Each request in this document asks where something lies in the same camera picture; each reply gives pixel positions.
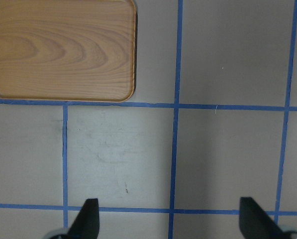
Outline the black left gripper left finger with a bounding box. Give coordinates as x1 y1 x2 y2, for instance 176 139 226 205
68 199 99 239

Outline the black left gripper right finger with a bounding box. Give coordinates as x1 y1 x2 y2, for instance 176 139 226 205
239 197 284 239

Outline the wooden tray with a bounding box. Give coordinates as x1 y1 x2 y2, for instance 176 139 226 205
0 0 137 103

